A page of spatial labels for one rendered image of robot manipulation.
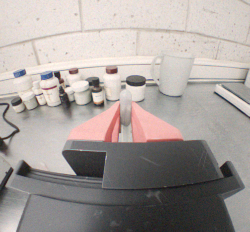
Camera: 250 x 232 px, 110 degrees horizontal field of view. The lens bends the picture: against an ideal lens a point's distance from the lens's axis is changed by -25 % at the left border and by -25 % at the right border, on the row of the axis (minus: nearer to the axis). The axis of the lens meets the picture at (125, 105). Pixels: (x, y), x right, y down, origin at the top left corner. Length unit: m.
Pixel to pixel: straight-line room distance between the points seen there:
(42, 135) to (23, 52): 0.41
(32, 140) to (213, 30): 0.83
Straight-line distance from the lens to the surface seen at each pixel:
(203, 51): 0.70
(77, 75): 0.45
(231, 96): 0.56
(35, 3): 0.60
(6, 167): 0.32
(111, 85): 0.38
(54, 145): 0.31
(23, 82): 0.52
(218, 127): 0.39
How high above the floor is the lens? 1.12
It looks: 35 degrees down
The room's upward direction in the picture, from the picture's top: 1 degrees counter-clockwise
